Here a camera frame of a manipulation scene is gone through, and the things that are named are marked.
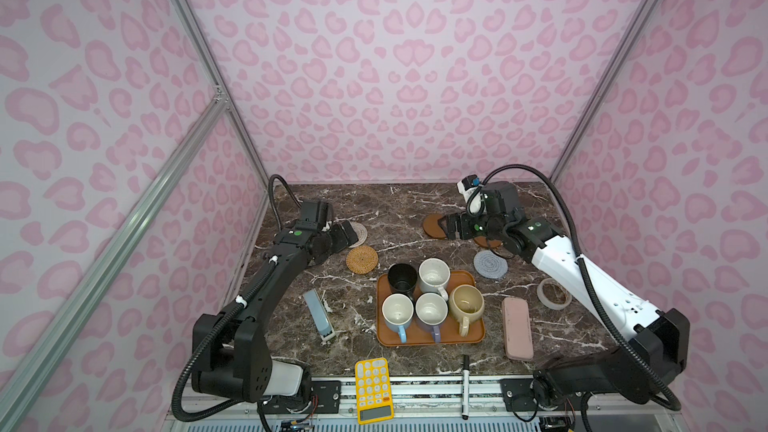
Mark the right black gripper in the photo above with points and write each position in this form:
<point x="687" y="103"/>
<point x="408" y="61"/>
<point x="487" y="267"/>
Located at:
<point x="464" y="220"/>

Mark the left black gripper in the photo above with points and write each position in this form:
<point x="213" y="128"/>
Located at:
<point x="342" y="240"/>

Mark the black cup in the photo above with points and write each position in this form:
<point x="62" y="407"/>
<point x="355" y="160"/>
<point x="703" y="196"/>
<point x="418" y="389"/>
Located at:
<point x="402" y="279"/>

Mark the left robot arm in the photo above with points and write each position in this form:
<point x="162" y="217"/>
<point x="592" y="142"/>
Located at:
<point x="232" y="359"/>

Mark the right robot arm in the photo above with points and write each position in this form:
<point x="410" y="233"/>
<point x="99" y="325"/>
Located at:
<point x="651" y="345"/>

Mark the white woven coaster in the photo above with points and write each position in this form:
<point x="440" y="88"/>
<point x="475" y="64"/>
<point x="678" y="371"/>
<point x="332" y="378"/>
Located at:
<point x="361" y="233"/>

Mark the brown wooden coaster left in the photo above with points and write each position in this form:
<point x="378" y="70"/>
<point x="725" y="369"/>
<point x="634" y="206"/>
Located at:
<point x="432" y="228"/>

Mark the brown wooden coaster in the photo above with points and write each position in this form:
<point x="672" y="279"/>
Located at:
<point x="432" y="228"/>
<point x="483" y="242"/>

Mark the tan rattan coaster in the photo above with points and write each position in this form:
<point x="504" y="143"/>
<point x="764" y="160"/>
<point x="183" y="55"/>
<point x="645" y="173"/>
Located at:
<point x="362" y="260"/>

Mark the brown wooden coaster right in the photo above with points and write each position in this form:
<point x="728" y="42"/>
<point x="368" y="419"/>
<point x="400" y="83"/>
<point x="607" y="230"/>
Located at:
<point x="483" y="242"/>

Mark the grey woven coaster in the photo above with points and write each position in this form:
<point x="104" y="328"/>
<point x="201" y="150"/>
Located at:
<point x="490" y="265"/>

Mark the white speckled mug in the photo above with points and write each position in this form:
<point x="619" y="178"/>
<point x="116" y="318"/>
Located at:
<point x="433" y="277"/>

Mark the cream yellow mug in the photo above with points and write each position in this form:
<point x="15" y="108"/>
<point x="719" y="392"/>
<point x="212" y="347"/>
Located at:
<point x="466" y="306"/>

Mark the blue grey stapler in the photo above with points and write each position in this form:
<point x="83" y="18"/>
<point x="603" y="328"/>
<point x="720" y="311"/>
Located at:
<point x="319" y="315"/>

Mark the lilac mug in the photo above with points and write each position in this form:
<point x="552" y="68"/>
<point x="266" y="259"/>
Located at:
<point x="431" y="312"/>

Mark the blue mug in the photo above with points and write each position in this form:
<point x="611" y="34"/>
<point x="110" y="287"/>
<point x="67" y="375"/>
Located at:
<point x="397" y="311"/>

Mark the white tape roll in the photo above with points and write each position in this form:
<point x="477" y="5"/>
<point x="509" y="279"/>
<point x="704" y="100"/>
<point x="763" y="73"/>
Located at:
<point x="553" y="295"/>

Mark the pink case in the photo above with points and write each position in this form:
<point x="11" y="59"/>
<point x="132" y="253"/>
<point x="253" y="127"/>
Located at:
<point x="518" y="340"/>

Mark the black marker pen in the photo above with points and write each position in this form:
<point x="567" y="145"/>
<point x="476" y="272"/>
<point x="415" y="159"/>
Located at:
<point x="465" y="387"/>

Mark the yellow calculator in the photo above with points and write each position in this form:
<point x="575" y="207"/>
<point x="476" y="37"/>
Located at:
<point x="373" y="391"/>

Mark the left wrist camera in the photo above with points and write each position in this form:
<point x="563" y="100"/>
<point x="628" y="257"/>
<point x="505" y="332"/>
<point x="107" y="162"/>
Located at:
<point x="314" y="215"/>

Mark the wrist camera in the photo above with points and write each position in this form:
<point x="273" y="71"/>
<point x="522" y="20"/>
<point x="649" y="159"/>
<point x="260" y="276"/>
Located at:
<point x="467" y="187"/>
<point x="314" y="215"/>

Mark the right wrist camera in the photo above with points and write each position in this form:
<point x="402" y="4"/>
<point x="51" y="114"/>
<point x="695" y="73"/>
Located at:
<point x="467" y="187"/>

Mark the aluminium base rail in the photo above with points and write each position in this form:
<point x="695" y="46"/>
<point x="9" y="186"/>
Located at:
<point x="433" y="403"/>

